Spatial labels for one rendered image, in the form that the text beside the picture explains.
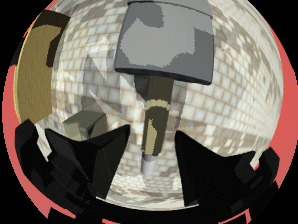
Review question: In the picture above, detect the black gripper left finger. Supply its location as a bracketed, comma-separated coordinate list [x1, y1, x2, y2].
[44, 124, 130, 200]

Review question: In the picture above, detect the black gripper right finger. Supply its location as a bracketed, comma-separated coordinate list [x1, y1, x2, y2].
[174, 131, 255, 206]

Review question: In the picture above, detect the olive green block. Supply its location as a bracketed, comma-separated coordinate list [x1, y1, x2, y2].
[63, 111, 108, 141]

